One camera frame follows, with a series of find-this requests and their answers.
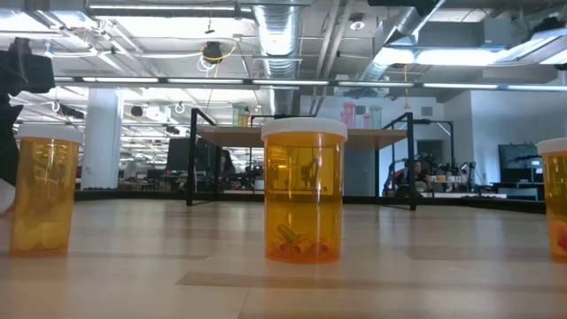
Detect large orange medicine bottle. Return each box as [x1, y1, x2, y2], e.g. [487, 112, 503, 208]
[260, 117, 349, 266]

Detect yellow hanging cord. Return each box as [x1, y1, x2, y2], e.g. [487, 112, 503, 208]
[401, 64, 412, 111]

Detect person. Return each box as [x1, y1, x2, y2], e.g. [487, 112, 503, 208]
[220, 149, 237, 190]
[396, 159, 433, 197]

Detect dark computer monitor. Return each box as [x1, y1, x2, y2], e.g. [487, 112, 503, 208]
[166, 136, 222, 172]
[498, 143, 545, 183]

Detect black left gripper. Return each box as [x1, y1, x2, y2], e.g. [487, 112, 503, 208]
[0, 37, 57, 187]

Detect dark desk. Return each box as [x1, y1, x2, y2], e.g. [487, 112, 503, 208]
[491, 181, 546, 201]

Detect black overhead camera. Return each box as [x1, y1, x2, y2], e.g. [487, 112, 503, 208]
[202, 41, 225, 66]

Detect white column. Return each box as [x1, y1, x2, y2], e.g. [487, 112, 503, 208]
[81, 87, 124, 191]

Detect ceiling light panel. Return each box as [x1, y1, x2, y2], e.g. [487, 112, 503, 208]
[374, 46, 509, 67]

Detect wooden shelf black metal legs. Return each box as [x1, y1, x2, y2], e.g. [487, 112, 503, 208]
[185, 108, 455, 212]

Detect silver ventilation duct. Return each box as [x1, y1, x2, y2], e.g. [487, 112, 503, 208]
[252, 0, 311, 116]

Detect teal medicine bottle white cap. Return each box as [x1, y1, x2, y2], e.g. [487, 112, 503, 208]
[369, 105, 384, 130]

